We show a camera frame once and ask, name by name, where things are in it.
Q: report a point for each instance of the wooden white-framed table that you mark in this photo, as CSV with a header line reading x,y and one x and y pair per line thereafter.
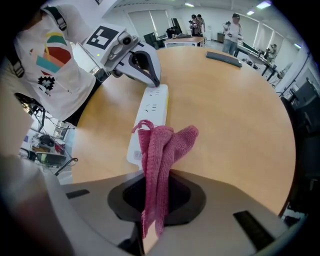
x,y
185,40

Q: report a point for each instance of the person's right forearm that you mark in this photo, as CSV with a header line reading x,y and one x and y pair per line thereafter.
x,y
12,120

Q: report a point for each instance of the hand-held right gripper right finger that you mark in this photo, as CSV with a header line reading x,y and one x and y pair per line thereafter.
x,y
220,200

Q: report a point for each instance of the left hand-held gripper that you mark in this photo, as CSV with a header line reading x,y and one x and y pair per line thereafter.
x,y
105,37

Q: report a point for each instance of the red knitted cloth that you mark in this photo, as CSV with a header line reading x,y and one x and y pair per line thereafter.
x,y
160,155

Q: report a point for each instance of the dark smartphone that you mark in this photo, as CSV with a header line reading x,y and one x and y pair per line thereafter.
x,y
223,58

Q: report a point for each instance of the person's white printed shirt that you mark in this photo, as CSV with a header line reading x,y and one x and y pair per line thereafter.
x,y
50,75

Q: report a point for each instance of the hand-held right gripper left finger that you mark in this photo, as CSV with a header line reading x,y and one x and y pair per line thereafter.
x,y
95,207

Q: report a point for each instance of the white power strip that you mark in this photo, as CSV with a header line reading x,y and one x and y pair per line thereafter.
x,y
152,110

